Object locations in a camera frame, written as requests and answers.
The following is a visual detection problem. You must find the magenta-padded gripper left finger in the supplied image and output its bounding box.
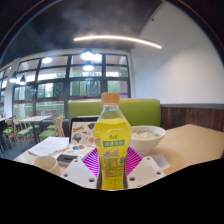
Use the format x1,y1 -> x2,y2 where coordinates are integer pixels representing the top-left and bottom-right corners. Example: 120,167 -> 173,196
60,147 -> 101,190

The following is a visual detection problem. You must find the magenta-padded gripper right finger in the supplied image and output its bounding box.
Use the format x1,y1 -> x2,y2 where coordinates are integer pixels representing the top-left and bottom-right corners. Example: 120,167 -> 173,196
126,146 -> 166,189

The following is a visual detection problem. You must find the yellow drink bottle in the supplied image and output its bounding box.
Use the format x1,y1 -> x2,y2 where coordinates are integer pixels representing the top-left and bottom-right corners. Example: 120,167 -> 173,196
92,92 -> 133,191

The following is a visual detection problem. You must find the white paper napkin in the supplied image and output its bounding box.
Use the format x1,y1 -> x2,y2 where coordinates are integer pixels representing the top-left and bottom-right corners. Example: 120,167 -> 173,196
151,153 -> 172,171

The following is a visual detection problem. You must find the white bowl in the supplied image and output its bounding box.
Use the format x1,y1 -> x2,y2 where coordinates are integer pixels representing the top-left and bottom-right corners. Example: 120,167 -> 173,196
128,125 -> 167,156

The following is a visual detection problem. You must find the white mug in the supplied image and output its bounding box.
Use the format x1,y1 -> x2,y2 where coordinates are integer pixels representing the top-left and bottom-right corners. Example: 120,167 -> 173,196
33,155 -> 63,177

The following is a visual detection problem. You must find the white paper booklet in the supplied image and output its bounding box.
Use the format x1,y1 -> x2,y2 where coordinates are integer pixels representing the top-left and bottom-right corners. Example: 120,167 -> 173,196
28,136 -> 71,158

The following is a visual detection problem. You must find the green upholstered bench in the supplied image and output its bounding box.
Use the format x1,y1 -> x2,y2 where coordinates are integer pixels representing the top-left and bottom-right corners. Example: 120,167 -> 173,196
68,98 -> 162,128

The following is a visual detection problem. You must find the wooden dining table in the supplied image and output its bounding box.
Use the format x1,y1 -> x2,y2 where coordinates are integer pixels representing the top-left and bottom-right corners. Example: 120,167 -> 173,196
19,115 -> 54,124

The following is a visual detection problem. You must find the long linear hanging light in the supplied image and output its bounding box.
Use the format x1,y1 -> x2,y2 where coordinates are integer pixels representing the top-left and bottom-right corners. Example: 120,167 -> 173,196
73,34 -> 163,50

